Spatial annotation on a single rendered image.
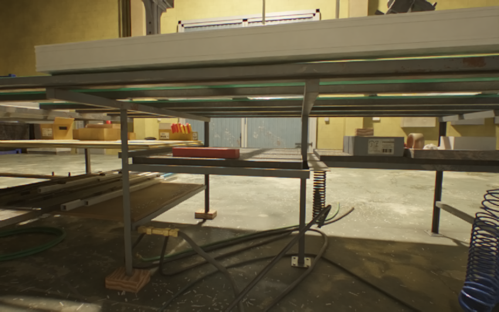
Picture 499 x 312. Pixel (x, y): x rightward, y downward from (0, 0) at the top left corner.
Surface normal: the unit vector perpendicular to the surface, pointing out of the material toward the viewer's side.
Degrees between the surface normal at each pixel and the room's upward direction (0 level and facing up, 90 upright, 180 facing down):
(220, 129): 90
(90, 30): 90
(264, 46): 90
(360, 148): 90
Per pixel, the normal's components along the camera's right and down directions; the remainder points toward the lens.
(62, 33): -0.19, 0.08
